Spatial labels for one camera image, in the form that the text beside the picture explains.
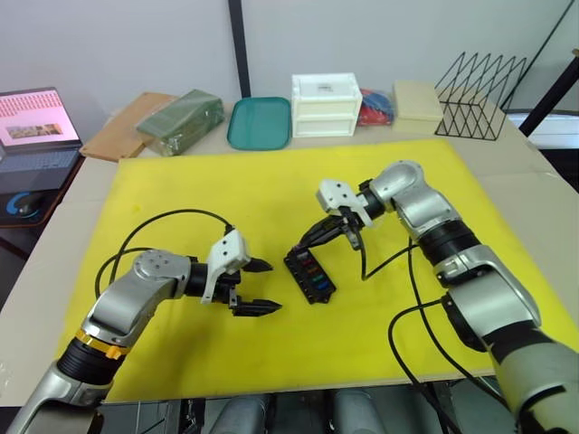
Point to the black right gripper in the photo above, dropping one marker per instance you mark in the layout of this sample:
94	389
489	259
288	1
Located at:
353	228

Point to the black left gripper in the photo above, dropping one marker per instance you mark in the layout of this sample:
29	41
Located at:
226	289

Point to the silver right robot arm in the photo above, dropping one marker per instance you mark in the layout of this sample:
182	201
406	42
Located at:
488	289

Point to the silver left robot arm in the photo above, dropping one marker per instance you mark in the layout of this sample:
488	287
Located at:
117	298

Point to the small green fuse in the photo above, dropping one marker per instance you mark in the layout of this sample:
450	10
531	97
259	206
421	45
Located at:
316	279

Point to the small blue fuse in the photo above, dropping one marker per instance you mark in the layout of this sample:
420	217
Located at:
321	285

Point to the black fuse box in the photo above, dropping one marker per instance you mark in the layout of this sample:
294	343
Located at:
316	294

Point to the white drawer box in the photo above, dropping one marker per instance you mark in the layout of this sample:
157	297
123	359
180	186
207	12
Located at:
323	113

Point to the beige flat box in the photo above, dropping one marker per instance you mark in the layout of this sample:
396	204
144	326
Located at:
416	106

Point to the yellow foam mat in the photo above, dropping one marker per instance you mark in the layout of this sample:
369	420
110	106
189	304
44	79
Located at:
190	352

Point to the dark grey rounded shape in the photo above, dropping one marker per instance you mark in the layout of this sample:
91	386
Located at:
359	411
240	413

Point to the teal plastic tray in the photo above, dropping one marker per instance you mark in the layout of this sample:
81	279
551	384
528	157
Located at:
258	122

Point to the red blue bag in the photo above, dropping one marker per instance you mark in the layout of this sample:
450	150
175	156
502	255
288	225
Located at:
375	108

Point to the green wrapped pack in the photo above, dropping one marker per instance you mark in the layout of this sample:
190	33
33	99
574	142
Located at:
181	119

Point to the black upright pole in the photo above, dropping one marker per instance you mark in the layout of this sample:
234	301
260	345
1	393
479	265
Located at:
240	45

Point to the brown cardboard sheet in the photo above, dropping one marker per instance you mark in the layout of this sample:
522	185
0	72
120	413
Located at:
117	131

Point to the black blue mouse pad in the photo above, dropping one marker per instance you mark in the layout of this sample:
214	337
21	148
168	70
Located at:
45	205

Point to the black computer mouse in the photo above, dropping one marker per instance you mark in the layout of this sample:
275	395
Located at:
28	203

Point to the open laptop computer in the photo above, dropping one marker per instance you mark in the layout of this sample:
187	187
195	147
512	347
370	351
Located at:
36	135

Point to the black slanted pole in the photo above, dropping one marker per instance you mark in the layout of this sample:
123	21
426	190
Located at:
543	45

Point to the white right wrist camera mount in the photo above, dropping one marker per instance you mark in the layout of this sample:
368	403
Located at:
337	194

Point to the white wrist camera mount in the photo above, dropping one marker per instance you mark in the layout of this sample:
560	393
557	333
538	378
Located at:
337	194
228	248

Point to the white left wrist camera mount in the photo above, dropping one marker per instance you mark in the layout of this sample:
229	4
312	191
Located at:
228	248

